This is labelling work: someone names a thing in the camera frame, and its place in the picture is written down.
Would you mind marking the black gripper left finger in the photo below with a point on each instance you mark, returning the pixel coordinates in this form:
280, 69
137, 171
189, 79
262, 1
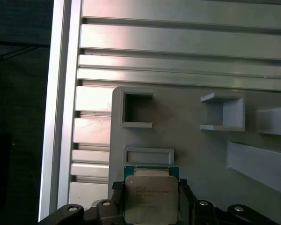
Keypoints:
103, 215

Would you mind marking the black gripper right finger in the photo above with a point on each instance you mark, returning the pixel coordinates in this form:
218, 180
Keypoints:
201, 215

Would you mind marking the silver CPU green edge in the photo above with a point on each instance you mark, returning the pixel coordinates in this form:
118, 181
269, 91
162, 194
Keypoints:
152, 194

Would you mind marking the grey plastic parts rack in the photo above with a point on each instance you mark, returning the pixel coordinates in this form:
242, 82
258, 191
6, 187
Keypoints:
189, 145

